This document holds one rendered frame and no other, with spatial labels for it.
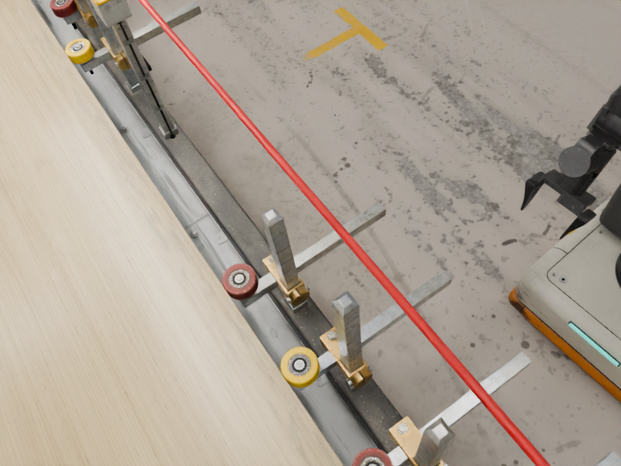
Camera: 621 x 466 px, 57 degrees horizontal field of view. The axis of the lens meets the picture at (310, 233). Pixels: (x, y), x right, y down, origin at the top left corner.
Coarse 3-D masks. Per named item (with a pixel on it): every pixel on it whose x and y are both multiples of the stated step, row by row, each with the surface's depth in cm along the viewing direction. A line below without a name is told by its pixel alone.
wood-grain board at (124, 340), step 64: (0, 0) 194; (0, 64) 177; (64, 64) 174; (0, 128) 163; (64, 128) 161; (0, 192) 151; (64, 192) 149; (128, 192) 147; (0, 256) 140; (64, 256) 139; (128, 256) 137; (192, 256) 135; (0, 320) 131; (64, 320) 130; (128, 320) 128; (192, 320) 127; (0, 384) 123; (64, 384) 122; (128, 384) 121; (192, 384) 119; (256, 384) 118; (0, 448) 116; (64, 448) 115; (128, 448) 114; (192, 448) 113; (256, 448) 111; (320, 448) 110
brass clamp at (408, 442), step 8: (408, 424) 117; (392, 432) 116; (408, 432) 116; (416, 432) 116; (392, 440) 120; (400, 440) 115; (408, 440) 115; (416, 440) 115; (408, 448) 114; (416, 448) 114; (408, 456) 114; (416, 464) 113; (440, 464) 112
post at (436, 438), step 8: (432, 424) 90; (440, 424) 90; (424, 432) 91; (432, 432) 89; (440, 432) 89; (448, 432) 89; (424, 440) 95; (432, 440) 89; (440, 440) 89; (448, 440) 89; (424, 448) 99; (432, 448) 93; (440, 448) 90; (416, 456) 110; (424, 456) 102; (432, 456) 96; (440, 456) 102; (424, 464) 107; (432, 464) 106
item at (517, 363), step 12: (516, 360) 122; (528, 360) 122; (504, 372) 121; (516, 372) 121; (492, 384) 120; (504, 384) 121; (468, 396) 119; (456, 408) 118; (468, 408) 118; (432, 420) 118; (444, 420) 117; (456, 420) 117; (420, 432) 117; (396, 456) 115
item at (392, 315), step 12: (444, 276) 134; (420, 288) 133; (432, 288) 133; (408, 300) 132; (420, 300) 132; (384, 312) 131; (396, 312) 131; (372, 324) 130; (384, 324) 130; (372, 336) 129; (324, 360) 127; (324, 372) 128
